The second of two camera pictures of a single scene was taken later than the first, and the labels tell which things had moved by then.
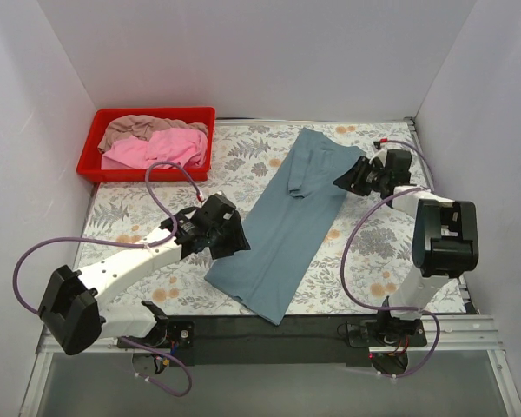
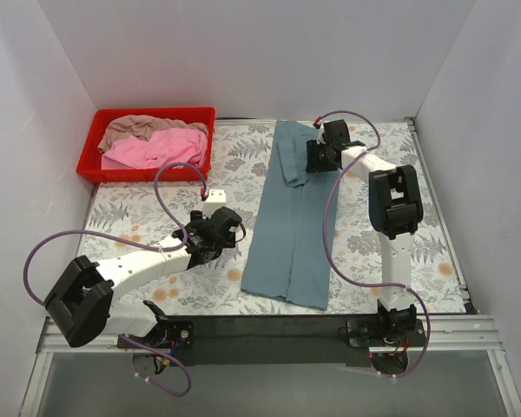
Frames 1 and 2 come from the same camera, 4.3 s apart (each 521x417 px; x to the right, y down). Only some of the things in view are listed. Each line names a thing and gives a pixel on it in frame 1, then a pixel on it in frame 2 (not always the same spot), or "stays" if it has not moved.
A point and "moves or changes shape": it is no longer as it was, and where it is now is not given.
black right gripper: x=360 y=176 -> x=313 y=157
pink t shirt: x=183 y=146 stays
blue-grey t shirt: x=288 y=225 moves or changes shape
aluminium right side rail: x=430 y=180 stays
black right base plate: x=386 y=333 stays
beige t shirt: x=139 y=126 stays
